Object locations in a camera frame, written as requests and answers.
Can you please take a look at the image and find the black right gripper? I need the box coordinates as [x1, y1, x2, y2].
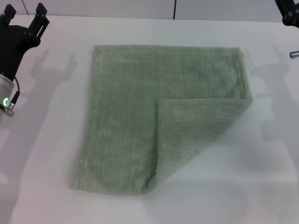
[274, 0, 299, 28]

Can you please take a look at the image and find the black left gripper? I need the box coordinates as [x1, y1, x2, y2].
[0, 3, 50, 77]

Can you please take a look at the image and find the green ribbed towel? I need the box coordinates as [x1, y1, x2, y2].
[69, 44, 254, 196]

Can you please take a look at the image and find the left arm wrist cable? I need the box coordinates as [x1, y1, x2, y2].
[5, 76, 21, 117]

